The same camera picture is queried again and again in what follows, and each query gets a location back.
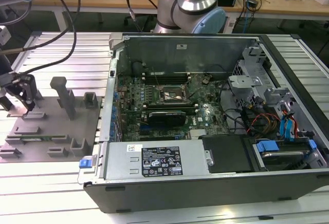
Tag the wooden desk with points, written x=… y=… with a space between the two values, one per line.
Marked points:
x=102 y=0

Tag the open black PC case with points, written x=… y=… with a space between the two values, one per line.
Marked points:
x=154 y=195

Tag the blue case latch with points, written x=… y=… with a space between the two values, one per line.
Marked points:
x=85 y=163

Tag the silver finned heatsink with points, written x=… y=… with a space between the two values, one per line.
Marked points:
x=198 y=134

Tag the round coin battery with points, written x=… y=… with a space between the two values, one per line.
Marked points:
x=205 y=81

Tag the small grey adapter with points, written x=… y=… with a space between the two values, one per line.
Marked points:
x=253 y=3

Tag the silver metal drive cage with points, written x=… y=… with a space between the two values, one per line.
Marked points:
x=242 y=81

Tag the grey parts rack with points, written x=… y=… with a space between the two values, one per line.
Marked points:
x=51 y=131

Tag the green RAM stick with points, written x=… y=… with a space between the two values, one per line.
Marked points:
x=38 y=138

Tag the black plastic shroud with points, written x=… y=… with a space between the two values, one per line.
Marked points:
x=223 y=152

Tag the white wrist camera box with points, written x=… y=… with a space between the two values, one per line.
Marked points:
x=3 y=36

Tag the CPU socket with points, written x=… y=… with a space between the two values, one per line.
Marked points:
x=172 y=95

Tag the black graphics card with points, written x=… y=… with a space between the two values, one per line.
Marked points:
x=167 y=118

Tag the silver power supply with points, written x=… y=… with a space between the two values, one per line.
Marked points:
x=118 y=162

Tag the green motherboard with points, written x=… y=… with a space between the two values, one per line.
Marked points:
x=210 y=100

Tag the hard disk in blue carrier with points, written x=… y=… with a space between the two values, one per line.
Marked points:
x=267 y=147

